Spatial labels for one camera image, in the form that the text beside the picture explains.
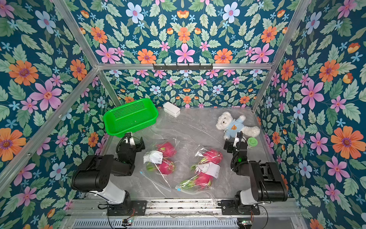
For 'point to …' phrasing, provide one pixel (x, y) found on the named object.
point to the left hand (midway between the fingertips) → (135, 137)
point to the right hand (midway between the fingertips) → (237, 139)
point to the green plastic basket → (131, 117)
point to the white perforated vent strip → (155, 223)
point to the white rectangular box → (171, 109)
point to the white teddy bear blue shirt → (231, 126)
